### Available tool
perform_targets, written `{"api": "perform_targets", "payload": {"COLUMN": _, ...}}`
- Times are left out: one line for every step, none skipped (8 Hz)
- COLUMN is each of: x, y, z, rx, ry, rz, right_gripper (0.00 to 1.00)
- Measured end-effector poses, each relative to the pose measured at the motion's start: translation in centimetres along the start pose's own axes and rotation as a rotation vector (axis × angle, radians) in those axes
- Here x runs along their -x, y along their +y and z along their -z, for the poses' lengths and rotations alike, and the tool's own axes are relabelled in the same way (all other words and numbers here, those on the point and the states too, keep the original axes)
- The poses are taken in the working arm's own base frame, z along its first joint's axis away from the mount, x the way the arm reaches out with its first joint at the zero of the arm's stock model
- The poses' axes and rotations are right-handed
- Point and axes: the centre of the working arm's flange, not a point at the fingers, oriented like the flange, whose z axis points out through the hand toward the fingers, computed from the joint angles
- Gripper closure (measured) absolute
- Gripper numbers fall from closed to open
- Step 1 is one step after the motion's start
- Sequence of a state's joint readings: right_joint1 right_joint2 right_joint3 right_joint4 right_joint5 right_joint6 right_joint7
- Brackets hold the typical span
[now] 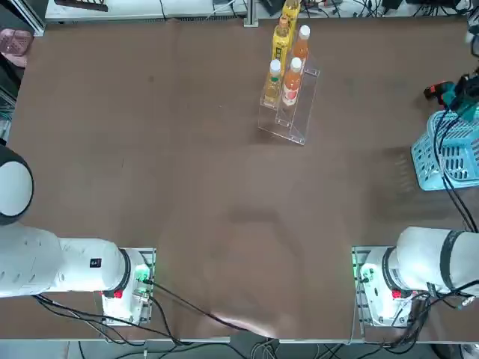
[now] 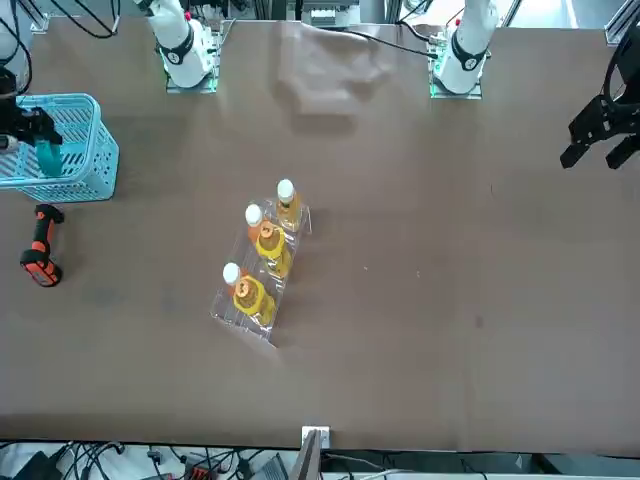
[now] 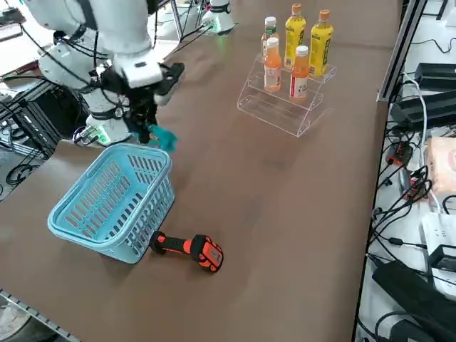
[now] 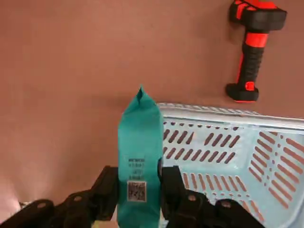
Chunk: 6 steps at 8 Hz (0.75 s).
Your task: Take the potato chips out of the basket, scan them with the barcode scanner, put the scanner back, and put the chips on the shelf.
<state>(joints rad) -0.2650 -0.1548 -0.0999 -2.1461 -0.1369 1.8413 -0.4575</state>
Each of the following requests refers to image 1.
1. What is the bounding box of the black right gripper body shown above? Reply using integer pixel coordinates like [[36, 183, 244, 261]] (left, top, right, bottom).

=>
[[454, 73, 479, 111]]

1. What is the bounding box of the orange black barcode scanner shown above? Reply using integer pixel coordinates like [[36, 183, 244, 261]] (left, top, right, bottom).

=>
[[423, 80, 450, 102]]

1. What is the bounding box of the light blue plastic basket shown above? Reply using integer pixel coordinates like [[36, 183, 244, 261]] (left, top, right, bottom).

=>
[[410, 110, 479, 191]]

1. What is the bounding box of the clear acrylic stepped shelf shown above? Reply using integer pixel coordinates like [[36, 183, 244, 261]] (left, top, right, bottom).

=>
[[257, 48, 322, 147]]

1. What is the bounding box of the orange drink bottle white cap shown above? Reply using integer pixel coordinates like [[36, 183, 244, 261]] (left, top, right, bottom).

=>
[[281, 56, 303, 108], [290, 25, 312, 70]]

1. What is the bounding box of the yellow drink bottle orange cap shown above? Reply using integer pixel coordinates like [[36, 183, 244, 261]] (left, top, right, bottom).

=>
[[272, 15, 296, 72], [281, 0, 302, 23]]

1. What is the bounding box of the pale tea bottle white cap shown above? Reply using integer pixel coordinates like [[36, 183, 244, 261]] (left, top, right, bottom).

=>
[[263, 59, 282, 105]]

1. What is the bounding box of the black power strip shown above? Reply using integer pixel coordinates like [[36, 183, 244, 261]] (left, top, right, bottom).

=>
[[55, 0, 109, 12]]

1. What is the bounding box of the pink perforated slipper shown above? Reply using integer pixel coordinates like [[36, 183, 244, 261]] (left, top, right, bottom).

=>
[[0, 28, 34, 67]]

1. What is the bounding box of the black cable bundle along arm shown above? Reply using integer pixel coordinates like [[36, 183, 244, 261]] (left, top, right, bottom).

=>
[[430, 108, 476, 231]]

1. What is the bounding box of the aluminium camera post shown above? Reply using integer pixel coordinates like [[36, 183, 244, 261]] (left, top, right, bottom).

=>
[[242, 0, 260, 27]]

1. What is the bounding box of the black cable across table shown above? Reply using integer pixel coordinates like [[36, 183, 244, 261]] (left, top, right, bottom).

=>
[[144, 278, 280, 341]]

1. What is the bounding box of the long white cable duct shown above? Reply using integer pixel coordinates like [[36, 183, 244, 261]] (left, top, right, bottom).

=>
[[44, 0, 216, 19]]

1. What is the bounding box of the aluminium frame profile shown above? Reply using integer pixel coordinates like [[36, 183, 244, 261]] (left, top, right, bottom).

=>
[[14, 0, 46, 37]]

